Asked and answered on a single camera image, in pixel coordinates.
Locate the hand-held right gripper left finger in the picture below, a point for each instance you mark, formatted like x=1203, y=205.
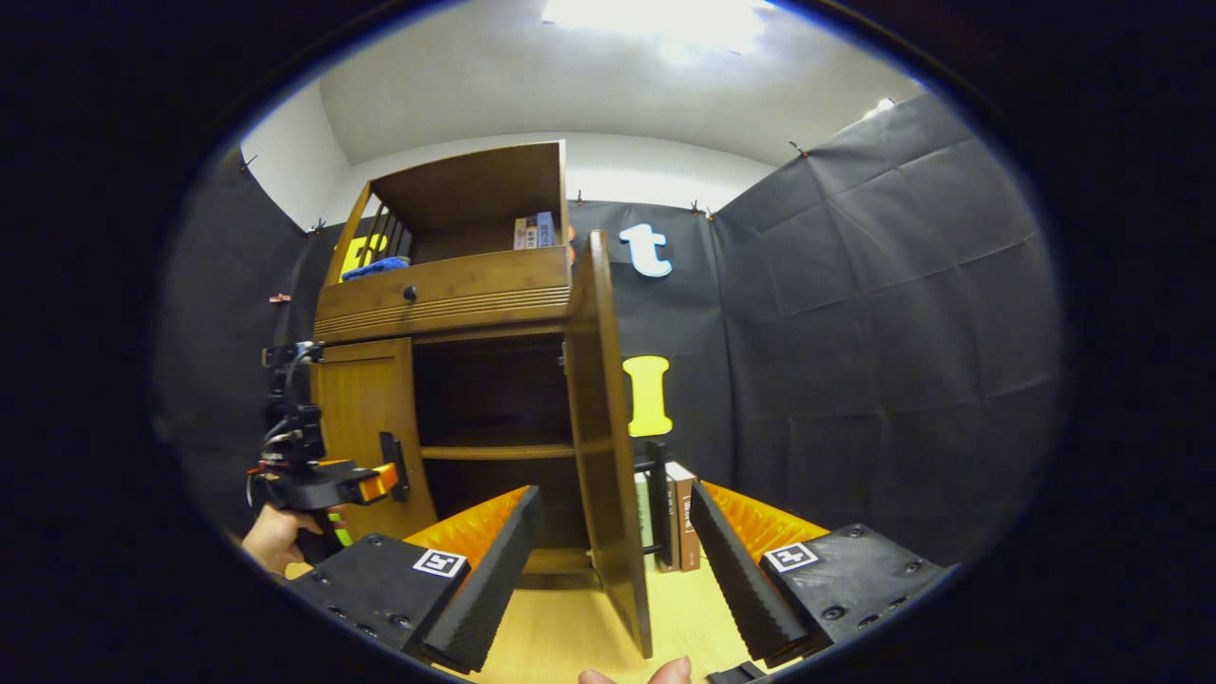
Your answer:
x=494, y=579

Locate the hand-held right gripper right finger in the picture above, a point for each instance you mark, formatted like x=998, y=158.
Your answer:
x=736, y=579

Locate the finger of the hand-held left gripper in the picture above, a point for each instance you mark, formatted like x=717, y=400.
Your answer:
x=328, y=489

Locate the wooden cabinet door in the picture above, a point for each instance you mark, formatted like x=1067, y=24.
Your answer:
x=361, y=408
x=603, y=456

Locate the wooden double-door shoe cabinet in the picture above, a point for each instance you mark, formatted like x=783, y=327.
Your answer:
x=475, y=190

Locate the wooden cabinet shelf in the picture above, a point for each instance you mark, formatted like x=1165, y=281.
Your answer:
x=494, y=451

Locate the wooden cabinet drawer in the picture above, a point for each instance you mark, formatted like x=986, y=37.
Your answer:
x=475, y=285

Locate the brown book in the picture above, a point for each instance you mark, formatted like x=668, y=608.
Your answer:
x=686, y=518

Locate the pale book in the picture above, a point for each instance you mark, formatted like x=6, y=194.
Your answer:
x=643, y=518

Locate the blue cloth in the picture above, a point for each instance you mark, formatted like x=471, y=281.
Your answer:
x=375, y=269

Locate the row of shelf books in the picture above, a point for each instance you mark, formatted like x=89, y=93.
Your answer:
x=535, y=231

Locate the small ceiling light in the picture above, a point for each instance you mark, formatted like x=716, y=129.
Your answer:
x=881, y=107

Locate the large ceiling light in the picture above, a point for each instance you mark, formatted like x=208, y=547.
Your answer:
x=655, y=24

